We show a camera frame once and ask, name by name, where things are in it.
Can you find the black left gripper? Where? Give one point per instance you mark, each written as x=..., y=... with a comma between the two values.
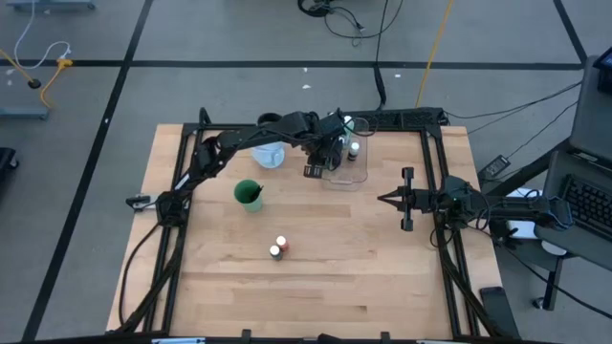
x=318, y=153

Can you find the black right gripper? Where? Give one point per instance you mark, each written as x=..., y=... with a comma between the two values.
x=421, y=200

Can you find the large green paint bottle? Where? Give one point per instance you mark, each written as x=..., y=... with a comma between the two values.
x=349, y=125

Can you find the black paintbrush silver ferrule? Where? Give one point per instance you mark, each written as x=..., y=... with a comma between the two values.
x=260, y=187

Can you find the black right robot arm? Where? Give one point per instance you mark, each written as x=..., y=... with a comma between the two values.
x=511, y=208

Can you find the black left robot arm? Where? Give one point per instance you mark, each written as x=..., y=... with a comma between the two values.
x=248, y=136

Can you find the small orange paint bottle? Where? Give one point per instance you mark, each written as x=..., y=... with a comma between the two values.
x=281, y=240

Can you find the clear plastic bin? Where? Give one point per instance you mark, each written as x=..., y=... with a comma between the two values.
x=356, y=177

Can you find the white cylindrical container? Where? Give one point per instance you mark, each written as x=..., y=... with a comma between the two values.
x=268, y=155

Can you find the black power strip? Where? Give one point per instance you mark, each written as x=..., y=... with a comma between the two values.
x=411, y=117

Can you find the green plastic cup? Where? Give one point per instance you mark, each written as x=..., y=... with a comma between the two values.
x=244, y=193

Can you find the black power adapter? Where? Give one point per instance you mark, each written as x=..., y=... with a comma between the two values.
x=495, y=167

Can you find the white paper sheet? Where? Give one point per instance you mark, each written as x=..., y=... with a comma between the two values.
x=526, y=229

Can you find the black foot pedal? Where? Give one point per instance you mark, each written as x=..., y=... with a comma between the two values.
x=499, y=310

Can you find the black computer keyboard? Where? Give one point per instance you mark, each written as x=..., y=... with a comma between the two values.
x=588, y=205

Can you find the black computer desk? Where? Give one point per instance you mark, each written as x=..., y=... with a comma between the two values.
x=590, y=119

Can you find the silver aluminium extrusion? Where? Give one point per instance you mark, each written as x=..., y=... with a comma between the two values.
x=177, y=341

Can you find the grey metal stand base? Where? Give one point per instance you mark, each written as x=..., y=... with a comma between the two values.
x=48, y=4
x=24, y=113

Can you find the black equipment caster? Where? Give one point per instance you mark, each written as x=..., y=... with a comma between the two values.
x=6, y=160

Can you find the black aluminium table frame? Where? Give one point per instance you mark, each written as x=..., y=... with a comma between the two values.
x=437, y=143

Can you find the small black silver bracket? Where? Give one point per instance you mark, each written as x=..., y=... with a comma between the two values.
x=141, y=201

